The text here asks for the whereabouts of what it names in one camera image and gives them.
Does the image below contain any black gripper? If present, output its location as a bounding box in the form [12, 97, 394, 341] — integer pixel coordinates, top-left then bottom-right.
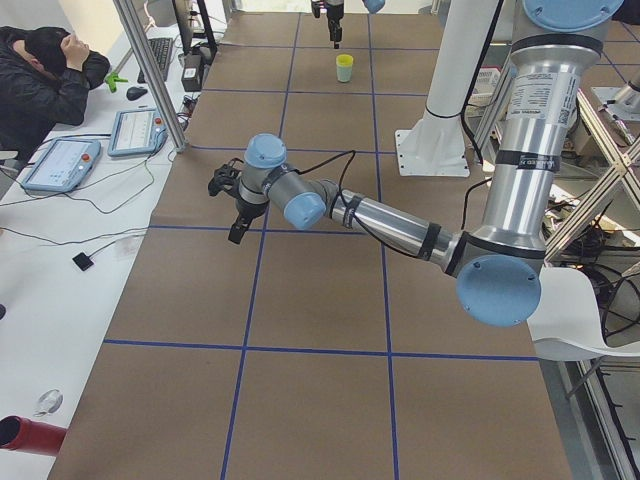
[325, 0, 344, 48]
[228, 197, 267, 243]

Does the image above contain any yellow plastic cup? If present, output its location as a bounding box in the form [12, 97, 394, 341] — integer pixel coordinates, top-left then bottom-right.
[336, 54, 354, 69]

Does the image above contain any green plastic cup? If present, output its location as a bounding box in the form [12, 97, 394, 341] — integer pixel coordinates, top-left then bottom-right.
[336, 65, 353, 83]

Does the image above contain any black computer monitor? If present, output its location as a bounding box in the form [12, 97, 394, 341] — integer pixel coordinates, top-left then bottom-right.
[171, 0, 221, 56]

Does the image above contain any far blue teach pendant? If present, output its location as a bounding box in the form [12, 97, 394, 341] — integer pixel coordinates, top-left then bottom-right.
[107, 108, 167, 157]

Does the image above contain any blue teach pendant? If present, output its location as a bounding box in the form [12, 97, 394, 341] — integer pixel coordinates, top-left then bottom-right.
[107, 108, 167, 157]
[21, 138, 102, 193]

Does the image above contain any black box with label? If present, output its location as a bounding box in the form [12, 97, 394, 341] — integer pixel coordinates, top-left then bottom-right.
[181, 54, 203, 92]

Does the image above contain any small black square device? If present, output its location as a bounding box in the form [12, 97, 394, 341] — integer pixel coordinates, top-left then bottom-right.
[72, 252, 94, 271]

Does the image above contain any black computer mouse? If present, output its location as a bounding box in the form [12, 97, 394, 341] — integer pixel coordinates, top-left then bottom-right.
[126, 86, 148, 101]

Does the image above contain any black keyboard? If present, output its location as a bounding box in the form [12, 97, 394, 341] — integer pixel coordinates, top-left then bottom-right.
[147, 37, 174, 81]

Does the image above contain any near blue teach pendant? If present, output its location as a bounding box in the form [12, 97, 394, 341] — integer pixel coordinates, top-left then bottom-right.
[21, 138, 102, 193]

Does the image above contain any green plastic clamp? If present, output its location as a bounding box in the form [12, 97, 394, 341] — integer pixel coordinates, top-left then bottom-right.
[105, 72, 128, 93]

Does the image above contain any person in black jacket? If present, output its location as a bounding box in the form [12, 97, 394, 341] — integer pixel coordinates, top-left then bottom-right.
[1, 26, 110, 165]

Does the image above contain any red fire extinguisher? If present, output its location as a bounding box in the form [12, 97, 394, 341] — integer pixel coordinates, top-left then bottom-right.
[1, 416, 67, 456]

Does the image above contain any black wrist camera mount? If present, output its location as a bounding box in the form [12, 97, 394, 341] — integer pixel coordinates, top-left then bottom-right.
[208, 158, 243, 198]

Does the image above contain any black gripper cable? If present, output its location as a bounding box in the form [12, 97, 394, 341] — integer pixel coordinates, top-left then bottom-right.
[289, 149, 358, 211]

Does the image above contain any aluminium frame post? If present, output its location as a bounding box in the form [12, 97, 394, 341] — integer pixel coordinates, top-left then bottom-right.
[113, 0, 187, 154]

